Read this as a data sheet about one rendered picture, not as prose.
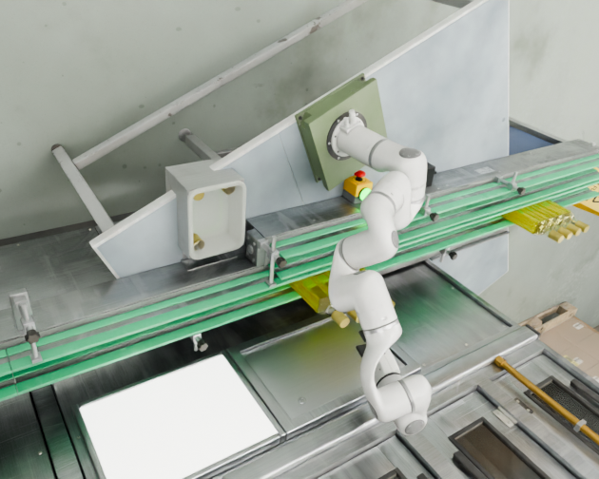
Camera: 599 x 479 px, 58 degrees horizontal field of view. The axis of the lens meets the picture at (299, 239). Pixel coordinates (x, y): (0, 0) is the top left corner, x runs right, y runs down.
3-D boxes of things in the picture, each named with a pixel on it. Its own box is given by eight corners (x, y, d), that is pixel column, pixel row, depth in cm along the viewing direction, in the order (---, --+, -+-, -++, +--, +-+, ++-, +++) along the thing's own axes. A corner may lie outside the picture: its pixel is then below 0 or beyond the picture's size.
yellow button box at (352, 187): (340, 195, 187) (354, 204, 182) (343, 175, 183) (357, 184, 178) (357, 191, 191) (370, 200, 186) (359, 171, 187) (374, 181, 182)
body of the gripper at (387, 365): (401, 398, 139) (382, 367, 148) (409, 370, 133) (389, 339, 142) (375, 404, 136) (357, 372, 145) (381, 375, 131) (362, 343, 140)
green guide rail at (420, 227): (267, 266, 165) (281, 280, 160) (267, 263, 165) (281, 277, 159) (591, 169, 253) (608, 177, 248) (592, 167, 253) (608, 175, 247)
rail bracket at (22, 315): (11, 319, 138) (29, 378, 123) (-2, 265, 129) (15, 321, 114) (32, 314, 140) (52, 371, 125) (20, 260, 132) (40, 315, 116)
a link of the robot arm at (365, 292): (422, 304, 129) (376, 314, 140) (392, 220, 130) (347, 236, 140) (383, 327, 118) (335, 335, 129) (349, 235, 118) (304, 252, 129)
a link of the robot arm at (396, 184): (398, 196, 130) (396, 248, 140) (433, 151, 146) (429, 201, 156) (362, 187, 135) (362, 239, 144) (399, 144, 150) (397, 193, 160)
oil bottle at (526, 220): (495, 213, 225) (554, 247, 206) (499, 201, 222) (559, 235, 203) (504, 210, 228) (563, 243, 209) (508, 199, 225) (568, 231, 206)
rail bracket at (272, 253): (254, 273, 164) (276, 296, 155) (257, 225, 155) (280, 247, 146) (263, 271, 165) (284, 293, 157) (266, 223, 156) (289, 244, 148)
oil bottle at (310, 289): (283, 280, 173) (321, 319, 159) (284, 265, 170) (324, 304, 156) (298, 276, 176) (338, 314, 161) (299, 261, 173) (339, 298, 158)
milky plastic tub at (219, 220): (178, 247, 160) (190, 262, 154) (175, 178, 148) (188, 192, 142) (231, 233, 168) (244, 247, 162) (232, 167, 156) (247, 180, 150)
